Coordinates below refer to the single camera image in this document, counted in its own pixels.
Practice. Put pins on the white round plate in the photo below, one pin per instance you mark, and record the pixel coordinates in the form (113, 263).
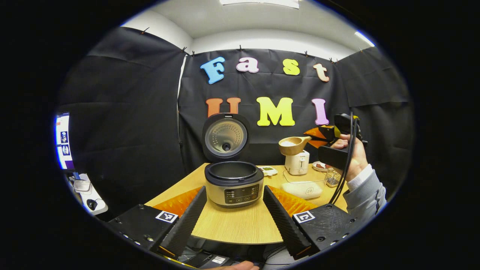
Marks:
(318, 168)

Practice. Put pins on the white divided dish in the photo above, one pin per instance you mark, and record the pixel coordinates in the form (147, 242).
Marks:
(268, 171)

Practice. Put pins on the black computer mouse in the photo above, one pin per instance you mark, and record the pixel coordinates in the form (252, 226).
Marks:
(92, 204)

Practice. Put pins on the white side desk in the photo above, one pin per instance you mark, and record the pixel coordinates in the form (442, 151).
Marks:
(84, 187)

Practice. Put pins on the black backdrop cloth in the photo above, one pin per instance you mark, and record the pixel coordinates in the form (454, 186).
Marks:
(123, 123)

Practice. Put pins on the white toaster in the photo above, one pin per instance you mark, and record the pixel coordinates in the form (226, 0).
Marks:
(297, 163)

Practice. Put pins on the large ceiling light panel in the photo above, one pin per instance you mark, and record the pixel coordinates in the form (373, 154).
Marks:
(260, 3)

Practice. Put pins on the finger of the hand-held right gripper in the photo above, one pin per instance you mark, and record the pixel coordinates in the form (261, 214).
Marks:
(323, 144)
(322, 133)

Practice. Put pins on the black silver rice cooker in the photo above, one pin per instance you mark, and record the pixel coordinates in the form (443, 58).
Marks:
(234, 187)

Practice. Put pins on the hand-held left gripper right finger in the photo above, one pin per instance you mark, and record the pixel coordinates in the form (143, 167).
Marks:
(281, 221)

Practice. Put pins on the computer monitor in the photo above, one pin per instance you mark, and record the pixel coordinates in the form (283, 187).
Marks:
(64, 140)

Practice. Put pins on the wooden spoon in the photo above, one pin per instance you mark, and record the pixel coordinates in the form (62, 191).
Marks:
(290, 147)

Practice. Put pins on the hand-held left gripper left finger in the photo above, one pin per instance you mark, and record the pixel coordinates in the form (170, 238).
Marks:
(187, 221)

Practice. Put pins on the clear box of rice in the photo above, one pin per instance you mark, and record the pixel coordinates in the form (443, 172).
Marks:
(303, 187)

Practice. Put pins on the small ceiling light panel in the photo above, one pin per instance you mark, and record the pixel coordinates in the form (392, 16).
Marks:
(364, 38)

